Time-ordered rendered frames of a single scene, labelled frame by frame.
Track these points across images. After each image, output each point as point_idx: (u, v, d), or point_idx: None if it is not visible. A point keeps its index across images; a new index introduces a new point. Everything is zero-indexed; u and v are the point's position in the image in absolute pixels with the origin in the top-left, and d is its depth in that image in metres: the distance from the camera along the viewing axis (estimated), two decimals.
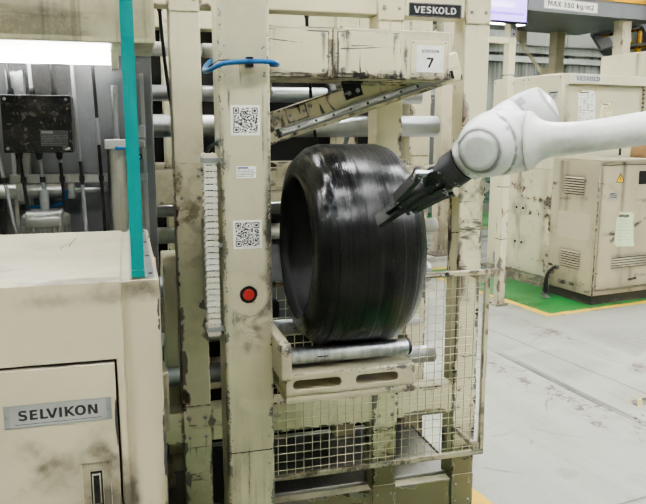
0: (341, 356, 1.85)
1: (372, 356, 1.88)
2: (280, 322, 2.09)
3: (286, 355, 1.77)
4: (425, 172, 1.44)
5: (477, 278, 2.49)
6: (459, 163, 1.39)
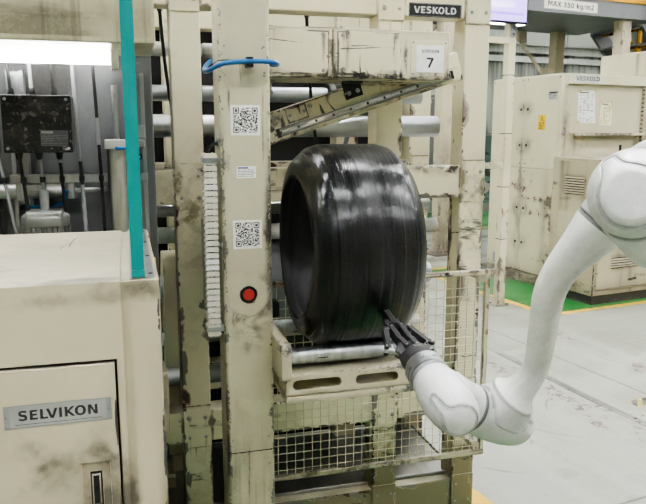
0: (341, 357, 1.85)
1: (372, 357, 1.88)
2: (281, 326, 2.09)
3: (286, 355, 1.77)
4: (430, 348, 1.64)
5: (477, 278, 2.49)
6: (440, 356, 1.56)
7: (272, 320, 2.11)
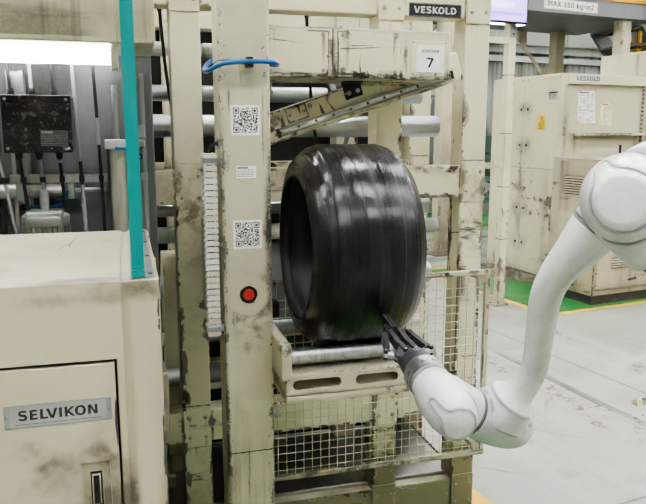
0: (340, 345, 1.86)
1: (372, 346, 1.88)
2: None
3: (286, 355, 1.77)
4: (428, 352, 1.64)
5: (477, 278, 2.49)
6: (438, 360, 1.57)
7: None
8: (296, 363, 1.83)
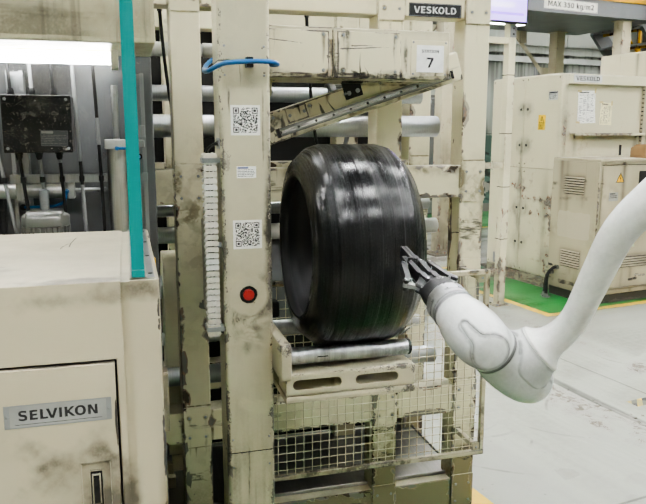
0: (341, 356, 1.85)
1: (372, 356, 1.88)
2: (280, 332, 2.10)
3: (286, 355, 1.77)
4: None
5: (477, 278, 2.49)
6: None
7: (273, 321, 2.09)
8: None
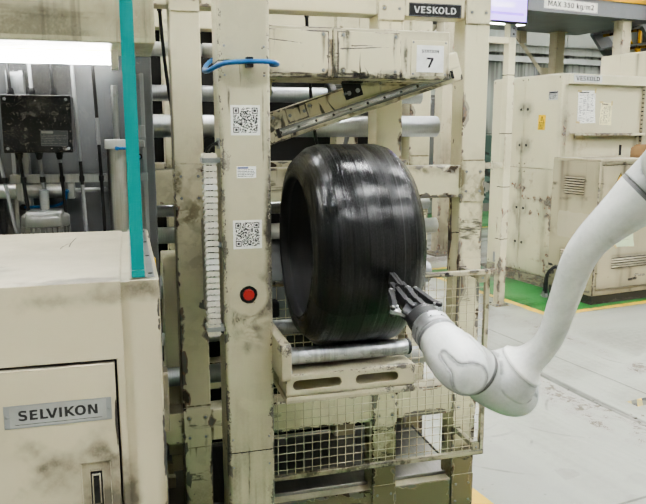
0: (339, 344, 1.87)
1: (371, 343, 1.88)
2: (281, 328, 2.09)
3: (286, 355, 1.77)
4: (437, 309, 1.59)
5: (477, 278, 2.49)
6: (448, 316, 1.51)
7: (272, 320, 2.11)
8: (296, 361, 1.82)
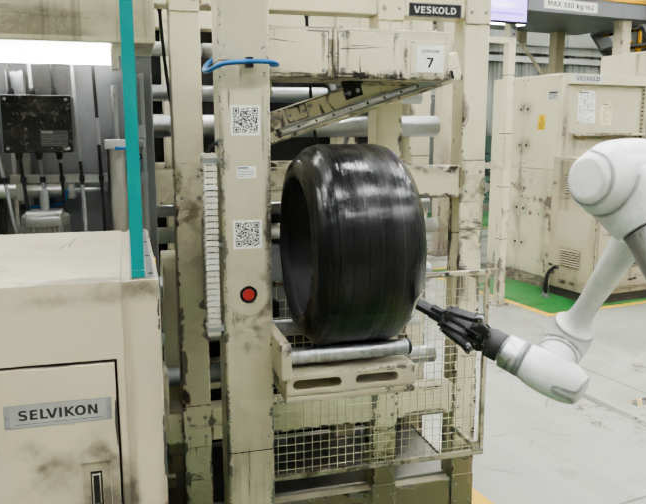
0: (339, 344, 1.87)
1: (371, 343, 1.88)
2: (281, 328, 2.09)
3: (286, 355, 1.77)
4: (484, 323, 1.73)
5: (477, 278, 2.49)
6: (506, 346, 1.69)
7: (272, 320, 2.11)
8: (296, 361, 1.82)
